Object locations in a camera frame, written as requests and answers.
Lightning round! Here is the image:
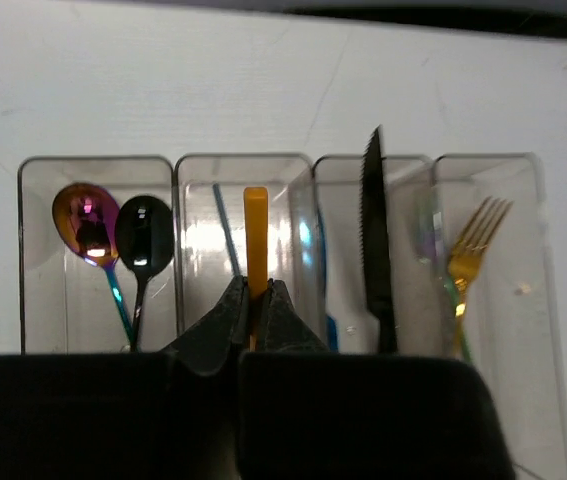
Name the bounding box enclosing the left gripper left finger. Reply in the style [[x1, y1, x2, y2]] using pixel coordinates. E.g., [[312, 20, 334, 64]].
[[161, 276, 249, 376]]

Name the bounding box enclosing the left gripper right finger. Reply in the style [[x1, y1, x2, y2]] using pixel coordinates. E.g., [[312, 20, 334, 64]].
[[255, 279, 328, 352]]

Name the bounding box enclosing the blue knife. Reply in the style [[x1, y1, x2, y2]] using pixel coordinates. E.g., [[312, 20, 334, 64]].
[[316, 205, 339, 352]]

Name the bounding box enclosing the orange chopstick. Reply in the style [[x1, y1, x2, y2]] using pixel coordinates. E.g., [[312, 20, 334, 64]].
[[244, 187, 268, 351]]

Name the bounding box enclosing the black spoon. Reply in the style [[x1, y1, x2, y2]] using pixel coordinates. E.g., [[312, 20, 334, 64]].
[[114, 195, 174, 352]]

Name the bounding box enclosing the black knife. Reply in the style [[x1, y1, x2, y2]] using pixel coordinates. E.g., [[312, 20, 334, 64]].
[[359, 126, 398, 354]]

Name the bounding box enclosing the rainbow spoon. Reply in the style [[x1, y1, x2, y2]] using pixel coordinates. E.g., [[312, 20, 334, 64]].
[[51, 182, 132, 342]]

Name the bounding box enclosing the rainbow fork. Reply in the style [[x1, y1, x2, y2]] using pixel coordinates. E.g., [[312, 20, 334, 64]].
[[414, 188, 473, 364]]

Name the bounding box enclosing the gold fork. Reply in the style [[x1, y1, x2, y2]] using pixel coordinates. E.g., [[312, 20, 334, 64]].
[[447, 197, 513, 362]]

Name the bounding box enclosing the clear container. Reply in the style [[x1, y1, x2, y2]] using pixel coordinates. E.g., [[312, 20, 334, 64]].
[[17, 155, 173, 354], [312, 155, 445, 357], [173, 153, 327, 342], [434, 153, 567, 479]]

